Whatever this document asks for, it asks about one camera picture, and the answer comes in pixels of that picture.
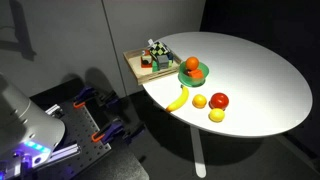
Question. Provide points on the green plastic bowl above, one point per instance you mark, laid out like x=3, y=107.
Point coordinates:
x=184, y=80

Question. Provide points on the white table leg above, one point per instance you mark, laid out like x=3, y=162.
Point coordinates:
x=197, y=150

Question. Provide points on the small white block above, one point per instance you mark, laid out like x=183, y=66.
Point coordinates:
x=150, y=41

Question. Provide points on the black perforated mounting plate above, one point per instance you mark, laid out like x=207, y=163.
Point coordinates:
x=81, y=126

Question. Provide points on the orange fruit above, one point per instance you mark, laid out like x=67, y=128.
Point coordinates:
x=192, y=63

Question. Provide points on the yellow lemon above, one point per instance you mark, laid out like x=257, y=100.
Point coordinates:
x=216, y=115

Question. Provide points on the short aluminium rail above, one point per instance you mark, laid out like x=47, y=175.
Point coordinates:
x=53, y=109

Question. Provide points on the blue block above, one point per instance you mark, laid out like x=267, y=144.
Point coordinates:
x=170, y=57

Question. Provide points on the wooden tray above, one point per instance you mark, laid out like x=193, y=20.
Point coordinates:
x=140, y=76

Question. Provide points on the yellow banana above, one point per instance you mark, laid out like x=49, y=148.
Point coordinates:
x=181, y=99

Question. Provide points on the long aluminium rail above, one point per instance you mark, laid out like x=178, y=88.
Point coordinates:
x=65, y=152

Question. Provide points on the green block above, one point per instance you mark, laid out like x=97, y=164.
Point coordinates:
x=155, y=66

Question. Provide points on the black yellow checkered cube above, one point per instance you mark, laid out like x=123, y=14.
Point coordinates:
x=159, y=50

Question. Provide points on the red tomato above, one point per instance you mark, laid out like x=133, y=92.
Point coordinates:
x=219, y=100

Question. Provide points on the yellow-orange round fruit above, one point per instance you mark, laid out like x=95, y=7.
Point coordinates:
x=199, y=101

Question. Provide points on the orange block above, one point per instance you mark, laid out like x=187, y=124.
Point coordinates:
x=196, y=74

